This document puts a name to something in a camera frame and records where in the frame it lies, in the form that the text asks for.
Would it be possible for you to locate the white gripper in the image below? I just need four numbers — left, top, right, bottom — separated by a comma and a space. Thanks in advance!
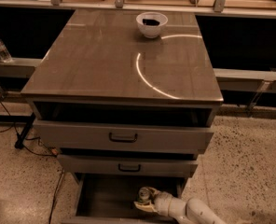
134, 187, 178, 217

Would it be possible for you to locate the green soda can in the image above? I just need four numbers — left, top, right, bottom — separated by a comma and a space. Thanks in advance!
137, 187, 151, 203

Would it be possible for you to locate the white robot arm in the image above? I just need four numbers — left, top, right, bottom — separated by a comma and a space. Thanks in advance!
134, 187, 227, 224

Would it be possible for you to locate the middle grey drawer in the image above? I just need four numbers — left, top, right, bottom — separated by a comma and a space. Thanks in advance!
58, 155, 198, 177

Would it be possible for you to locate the grey drawer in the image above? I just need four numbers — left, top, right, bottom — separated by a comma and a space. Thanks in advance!
58, 155, 198, 177
34, 120, 214, 154
61, 174, 184, 224

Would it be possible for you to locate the bottom grey drawer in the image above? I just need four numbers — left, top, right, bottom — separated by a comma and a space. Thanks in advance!
61, 174, 184, 224

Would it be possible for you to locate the grey drawer cabinet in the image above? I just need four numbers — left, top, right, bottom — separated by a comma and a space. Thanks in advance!
21, 8, 225, 179

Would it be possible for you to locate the top grey drawer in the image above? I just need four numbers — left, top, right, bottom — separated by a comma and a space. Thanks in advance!
34, 120, 214, 154

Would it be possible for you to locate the black table leg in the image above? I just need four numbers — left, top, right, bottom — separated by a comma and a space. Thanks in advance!
14, 114, 35, 149

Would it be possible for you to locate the white bowl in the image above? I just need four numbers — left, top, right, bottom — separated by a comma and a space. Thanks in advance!
136, 12, 168, 38

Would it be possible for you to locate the clear plastic water bottle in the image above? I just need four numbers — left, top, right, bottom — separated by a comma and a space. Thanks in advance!
0, 39, 12, 63

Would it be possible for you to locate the black floor cable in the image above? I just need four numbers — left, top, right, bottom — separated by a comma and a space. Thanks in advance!
0, 77, 66, 224

